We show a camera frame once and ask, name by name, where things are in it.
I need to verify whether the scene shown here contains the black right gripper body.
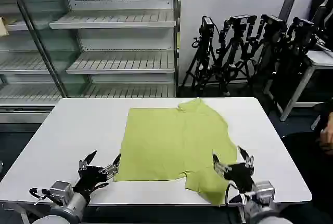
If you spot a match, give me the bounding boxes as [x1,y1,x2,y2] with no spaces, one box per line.
[223,162,257,192]

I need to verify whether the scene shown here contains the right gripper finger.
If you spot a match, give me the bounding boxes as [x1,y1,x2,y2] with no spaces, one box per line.
[212,153,234,180]
[236,145,255,175]

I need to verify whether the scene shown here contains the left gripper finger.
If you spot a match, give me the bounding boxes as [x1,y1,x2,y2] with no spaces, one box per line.
[100,153,122,181]
[79,150,98,170]

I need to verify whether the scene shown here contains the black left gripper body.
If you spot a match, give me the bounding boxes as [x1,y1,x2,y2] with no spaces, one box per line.
[72,165,115,196]

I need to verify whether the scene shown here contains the yellow-green shirt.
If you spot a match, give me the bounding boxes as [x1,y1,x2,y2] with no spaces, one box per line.
[113,98,238,207]

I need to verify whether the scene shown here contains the person's hand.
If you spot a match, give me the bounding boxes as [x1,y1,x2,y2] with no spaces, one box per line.
[319,124,333,155]

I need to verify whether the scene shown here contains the glass-door shelf cabinet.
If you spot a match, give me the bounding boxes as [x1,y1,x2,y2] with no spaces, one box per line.
[0,0,69,124]

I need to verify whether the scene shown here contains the white empty shelf unit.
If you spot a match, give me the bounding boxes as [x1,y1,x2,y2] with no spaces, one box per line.
[49,0,182,99]

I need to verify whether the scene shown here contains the white desk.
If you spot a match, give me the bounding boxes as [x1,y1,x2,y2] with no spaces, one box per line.
[279,49,333,122]

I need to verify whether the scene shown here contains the beige packet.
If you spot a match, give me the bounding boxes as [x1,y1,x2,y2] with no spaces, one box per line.
[0,16,10,37]

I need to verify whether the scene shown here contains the black computer monitor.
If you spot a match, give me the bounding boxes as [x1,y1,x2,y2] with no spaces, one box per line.
[311,0,333,51]

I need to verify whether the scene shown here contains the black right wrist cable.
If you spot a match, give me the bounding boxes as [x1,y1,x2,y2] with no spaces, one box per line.
[225,181,247,206]

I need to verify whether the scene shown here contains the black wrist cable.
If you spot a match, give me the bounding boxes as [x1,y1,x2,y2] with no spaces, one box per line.
[28,187,52,205]
[225,181,247,206]

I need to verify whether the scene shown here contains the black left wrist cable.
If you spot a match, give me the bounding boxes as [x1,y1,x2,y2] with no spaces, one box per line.
[28,187,52,205]

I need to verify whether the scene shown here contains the black tripod with camera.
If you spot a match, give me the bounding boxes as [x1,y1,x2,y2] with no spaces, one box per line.
[181,15,219,96]
[270,17,317,110]
[249,14,287,97]
[215,15,259,97]

